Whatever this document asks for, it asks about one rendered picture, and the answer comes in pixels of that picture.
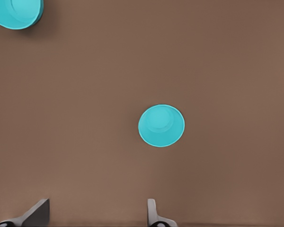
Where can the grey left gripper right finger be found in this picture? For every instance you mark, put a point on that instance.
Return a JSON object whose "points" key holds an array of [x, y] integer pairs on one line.
{"points": [[152, 212]]}

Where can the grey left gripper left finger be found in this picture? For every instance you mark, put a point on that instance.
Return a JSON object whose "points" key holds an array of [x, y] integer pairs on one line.
{"points": [[35, 214]]}

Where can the small blue bowl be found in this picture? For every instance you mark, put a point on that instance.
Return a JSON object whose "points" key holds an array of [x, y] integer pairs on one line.
{"points": [[161, 125]]}

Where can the large blue bowl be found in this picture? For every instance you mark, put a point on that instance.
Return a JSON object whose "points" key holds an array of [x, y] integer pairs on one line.
{"points": [[15, 13]]}

